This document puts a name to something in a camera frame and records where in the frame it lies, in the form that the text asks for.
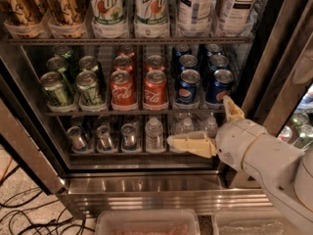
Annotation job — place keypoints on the water bottle middle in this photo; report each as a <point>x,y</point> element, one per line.
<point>182,125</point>

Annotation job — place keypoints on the clear plastic bin right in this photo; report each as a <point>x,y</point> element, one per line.
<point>262,221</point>

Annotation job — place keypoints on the teas tea bottle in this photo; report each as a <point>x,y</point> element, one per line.
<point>233,14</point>
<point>194,11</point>

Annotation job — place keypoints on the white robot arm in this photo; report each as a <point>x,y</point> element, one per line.
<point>284,172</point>

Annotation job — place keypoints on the slim silver can left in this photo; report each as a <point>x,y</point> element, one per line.
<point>78,141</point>

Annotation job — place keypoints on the water bottle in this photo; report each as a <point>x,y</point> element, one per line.
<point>182,125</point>
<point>154,135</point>
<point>209,126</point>

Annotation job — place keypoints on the green can back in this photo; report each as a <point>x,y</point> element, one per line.
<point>66,52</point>

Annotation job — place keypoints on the Teas Tea bottle left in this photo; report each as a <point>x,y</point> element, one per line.
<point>194,11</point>

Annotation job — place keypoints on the Coca-Cola can front left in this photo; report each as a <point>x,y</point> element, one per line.
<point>122,88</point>

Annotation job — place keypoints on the la croix can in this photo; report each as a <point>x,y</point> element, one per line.
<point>67,12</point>
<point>23,12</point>

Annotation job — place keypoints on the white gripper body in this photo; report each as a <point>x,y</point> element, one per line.
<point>235,140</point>

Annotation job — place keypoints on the Teas Tea bottle right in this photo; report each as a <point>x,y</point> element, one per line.
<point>233,14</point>

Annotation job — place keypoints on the green can middle left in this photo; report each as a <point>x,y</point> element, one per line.
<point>60,65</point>

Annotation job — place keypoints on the water bottle left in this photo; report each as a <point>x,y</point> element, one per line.
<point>154,135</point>

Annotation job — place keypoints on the coca-cola can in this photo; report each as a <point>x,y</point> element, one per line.
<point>122,88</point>
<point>126,50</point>
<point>155,63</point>
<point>124,63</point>
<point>154,87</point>

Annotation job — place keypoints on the La Croix can far left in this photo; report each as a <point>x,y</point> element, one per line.
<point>23,12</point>

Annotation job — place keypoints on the slim silver can right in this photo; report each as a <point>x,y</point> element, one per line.
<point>129,139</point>

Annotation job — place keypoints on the Coca-Cola can middle left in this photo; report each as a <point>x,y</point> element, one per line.
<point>124,63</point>

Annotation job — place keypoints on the green can middle right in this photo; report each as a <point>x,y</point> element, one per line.
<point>90,63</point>

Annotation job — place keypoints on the Coca-Cola can middle right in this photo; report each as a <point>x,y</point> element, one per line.
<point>155,63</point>

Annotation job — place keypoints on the Coca-Cola can front right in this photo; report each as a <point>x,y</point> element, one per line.
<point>154,87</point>

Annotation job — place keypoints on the green can front right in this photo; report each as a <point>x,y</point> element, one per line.
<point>90,89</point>

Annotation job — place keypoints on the slim silver can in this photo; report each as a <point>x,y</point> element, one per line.
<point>103,133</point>
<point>129,139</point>
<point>78,141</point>

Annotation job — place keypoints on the clear plastic bin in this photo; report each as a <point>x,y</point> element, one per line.
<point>262,221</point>
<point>154,222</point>

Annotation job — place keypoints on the glass fridge door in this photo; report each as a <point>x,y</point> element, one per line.
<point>279,68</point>

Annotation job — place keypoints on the green can front left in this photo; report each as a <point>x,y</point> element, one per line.
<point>56,89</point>

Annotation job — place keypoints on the green can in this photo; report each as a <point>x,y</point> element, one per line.
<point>60,65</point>
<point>90,89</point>
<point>56,89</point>
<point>90,63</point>
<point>66,52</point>

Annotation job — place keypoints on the slim silver can middle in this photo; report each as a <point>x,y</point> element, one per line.
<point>103,133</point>

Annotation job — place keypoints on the Coca-Cola can back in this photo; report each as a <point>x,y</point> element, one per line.
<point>126,50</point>

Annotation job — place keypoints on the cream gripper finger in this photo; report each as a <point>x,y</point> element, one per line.
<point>232,111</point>
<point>195,142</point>

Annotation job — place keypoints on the clear plastic bin left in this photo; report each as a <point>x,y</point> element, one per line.
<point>154,222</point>

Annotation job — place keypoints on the stainless steel fridge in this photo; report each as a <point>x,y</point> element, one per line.
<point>90,184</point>

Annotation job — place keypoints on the water bottle right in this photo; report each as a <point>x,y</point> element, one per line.
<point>209,126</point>

